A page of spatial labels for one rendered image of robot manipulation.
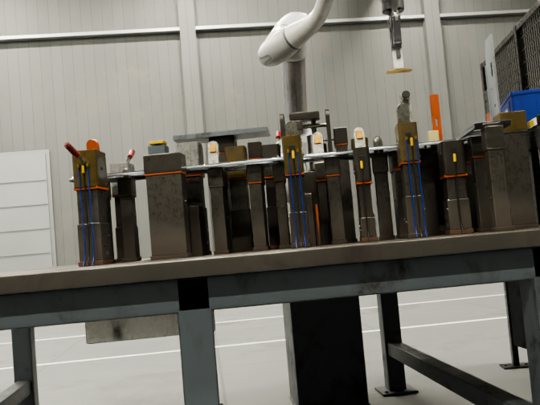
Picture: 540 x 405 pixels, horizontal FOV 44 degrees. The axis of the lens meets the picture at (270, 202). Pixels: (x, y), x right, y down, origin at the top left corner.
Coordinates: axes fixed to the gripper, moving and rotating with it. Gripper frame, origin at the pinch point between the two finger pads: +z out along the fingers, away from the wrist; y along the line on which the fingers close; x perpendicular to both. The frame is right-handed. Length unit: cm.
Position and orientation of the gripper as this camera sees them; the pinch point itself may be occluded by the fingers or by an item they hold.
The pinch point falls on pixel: (398, 59)
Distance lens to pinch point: 235.9
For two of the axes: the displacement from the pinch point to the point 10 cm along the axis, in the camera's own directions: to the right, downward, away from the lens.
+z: 0.8, 9.9, -0.6
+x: 9.9, -0.9, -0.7
